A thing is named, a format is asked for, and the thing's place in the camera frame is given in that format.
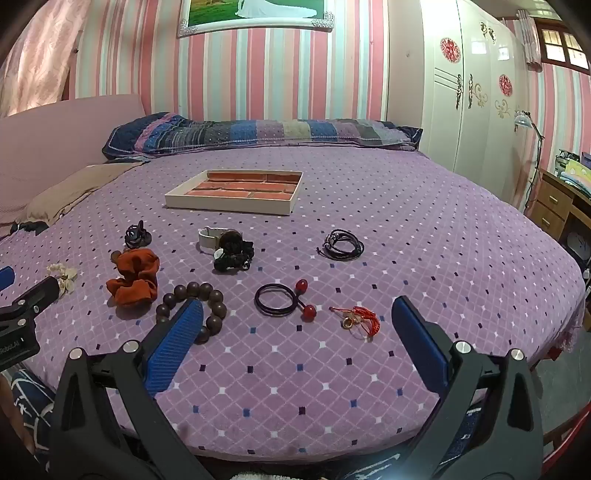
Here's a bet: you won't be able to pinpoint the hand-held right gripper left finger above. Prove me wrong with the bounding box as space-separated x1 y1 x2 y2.
48 298 227 480

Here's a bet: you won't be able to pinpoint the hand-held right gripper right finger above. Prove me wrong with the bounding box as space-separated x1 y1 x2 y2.
392 295 546 480

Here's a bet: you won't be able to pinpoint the orange scrunchie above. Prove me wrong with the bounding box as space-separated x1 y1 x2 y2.
105 248 161 308

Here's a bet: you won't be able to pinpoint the black hair clip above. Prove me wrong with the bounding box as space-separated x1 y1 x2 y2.
124 220 153 250

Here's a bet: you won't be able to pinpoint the white strap wristwatch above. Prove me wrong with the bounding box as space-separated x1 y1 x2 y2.
198 226 243 254

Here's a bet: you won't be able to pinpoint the framed wall picture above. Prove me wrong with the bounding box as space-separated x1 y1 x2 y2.
177 0 335 38

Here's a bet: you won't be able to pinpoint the colourful boxes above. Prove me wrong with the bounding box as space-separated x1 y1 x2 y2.
554 148 591 195

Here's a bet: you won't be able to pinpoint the black hair tie red balls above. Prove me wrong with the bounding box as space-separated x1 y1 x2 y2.
254 278 318 321

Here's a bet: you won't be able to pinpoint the brown wooden bead bracelet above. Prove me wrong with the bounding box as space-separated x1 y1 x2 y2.
155 282 228 344

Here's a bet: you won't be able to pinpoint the red string charm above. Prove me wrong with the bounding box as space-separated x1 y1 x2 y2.
329 305 382 342

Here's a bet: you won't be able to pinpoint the cream scrunchie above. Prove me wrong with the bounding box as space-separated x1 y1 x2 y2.
46 263 79 295

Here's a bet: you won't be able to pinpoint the striped blue quilt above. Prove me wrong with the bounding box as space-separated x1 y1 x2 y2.
102 112 423 161

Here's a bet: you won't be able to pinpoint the wooden desk with drawers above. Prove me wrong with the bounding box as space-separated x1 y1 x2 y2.
529 171 591 245

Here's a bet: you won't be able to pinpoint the striped window curtain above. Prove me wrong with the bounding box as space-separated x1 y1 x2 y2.
516 9 543 71

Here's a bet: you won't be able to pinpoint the white wardrobe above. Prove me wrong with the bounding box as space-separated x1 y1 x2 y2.
388 0 532 208

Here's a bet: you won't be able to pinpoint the pink patterned curtain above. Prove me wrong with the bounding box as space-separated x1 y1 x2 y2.
0 0 93 118

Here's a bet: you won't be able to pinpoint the white tray with brick lining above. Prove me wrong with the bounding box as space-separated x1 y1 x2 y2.
165 169 304 216

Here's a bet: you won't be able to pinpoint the desk lamp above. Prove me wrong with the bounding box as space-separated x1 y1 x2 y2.
513 110 546 214

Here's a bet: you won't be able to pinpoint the red chair frame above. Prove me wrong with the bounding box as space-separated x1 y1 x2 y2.
540 411 591 462

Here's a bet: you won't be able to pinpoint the pink headboard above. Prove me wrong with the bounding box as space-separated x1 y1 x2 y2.
0 95 146 232

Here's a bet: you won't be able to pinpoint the black scrunchie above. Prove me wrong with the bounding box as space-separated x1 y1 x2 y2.
213 240 256 273

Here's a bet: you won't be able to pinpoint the brown pillow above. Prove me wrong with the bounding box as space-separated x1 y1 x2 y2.
25 161 148 227

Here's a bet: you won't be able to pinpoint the black braided leather bracelet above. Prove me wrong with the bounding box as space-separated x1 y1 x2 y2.
318 229 365 260

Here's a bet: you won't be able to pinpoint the wooden window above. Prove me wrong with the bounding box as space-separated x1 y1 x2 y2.
538 25 591 71

